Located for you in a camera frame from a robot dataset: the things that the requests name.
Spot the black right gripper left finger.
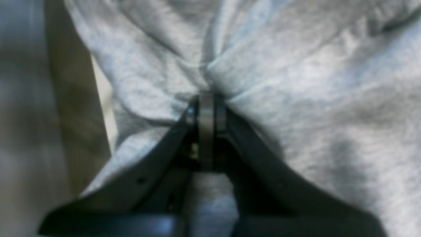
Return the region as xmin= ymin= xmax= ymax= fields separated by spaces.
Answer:
xmin=38 ymin=94 xmax=208 ymax=237

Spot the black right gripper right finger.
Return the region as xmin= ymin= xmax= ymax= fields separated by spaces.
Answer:
xmin=207 ymin=94 xmax=386 ymax=237

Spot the grey T-shirt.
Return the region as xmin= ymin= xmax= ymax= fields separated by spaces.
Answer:
xmin=65 ymin=0 xmax=421 ymax=237

